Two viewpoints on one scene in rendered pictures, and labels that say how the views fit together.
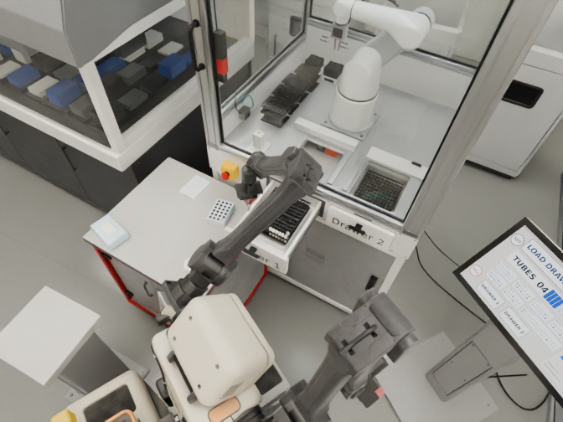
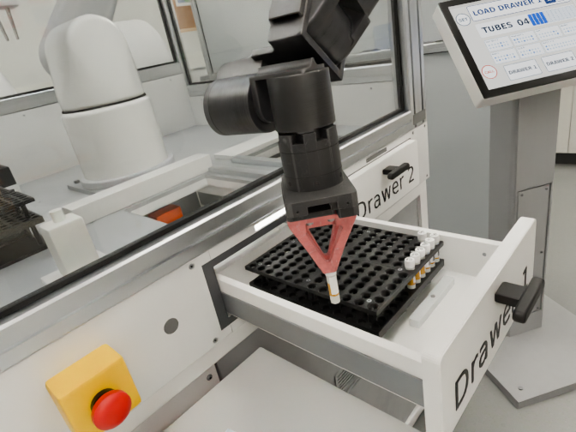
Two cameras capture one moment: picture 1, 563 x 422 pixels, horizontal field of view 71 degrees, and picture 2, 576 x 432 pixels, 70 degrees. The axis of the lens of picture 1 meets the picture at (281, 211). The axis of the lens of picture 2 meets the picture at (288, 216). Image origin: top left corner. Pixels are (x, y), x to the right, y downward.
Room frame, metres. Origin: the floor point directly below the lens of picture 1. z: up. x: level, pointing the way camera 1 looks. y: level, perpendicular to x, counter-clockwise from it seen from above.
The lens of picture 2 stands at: (0.88, 0.50, 1.20)
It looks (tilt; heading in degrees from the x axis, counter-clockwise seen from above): 23 degrees down; 290
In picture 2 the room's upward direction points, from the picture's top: 11 degrees counter-clockwise
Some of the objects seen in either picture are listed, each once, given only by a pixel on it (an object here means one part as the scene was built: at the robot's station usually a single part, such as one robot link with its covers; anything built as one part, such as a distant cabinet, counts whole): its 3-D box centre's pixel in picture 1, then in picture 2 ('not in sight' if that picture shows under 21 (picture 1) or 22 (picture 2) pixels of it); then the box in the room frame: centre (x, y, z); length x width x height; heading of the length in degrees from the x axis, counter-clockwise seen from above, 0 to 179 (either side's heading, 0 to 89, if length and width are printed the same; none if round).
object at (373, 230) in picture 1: (358, 227); (383, 183); (0.97, -0.33, 0.87); 0.29 x 0.02 x 0.11; 63
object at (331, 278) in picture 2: not in sight; (332, 284); (0.98, 0.14, 0.94); 0.01 x 0.01 x 0.05
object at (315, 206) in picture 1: (281, 215); (339, 273); (1.01, 0.00, 0.86); 0.40 x 0.26 x 0.06; 153
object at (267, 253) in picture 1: (255, 249); (489, 312); (0.82, 0.09, 0.87); 0.29 x 0.02 x 0.11; 63
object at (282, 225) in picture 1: (280, 216); (344, 273); (1.00, 0.00, 0.87); 0.22 x 0.18 x 0.06; 153
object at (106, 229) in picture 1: (110, 231); not in sight; (0.92, 0.74, 0.78); 0.15 x 0.10 x 0.04; 50
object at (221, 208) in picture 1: (220, 213); not in sight; (1.06, 0.28, 0.78); 0.12 x 0.08 x 0.04; 164
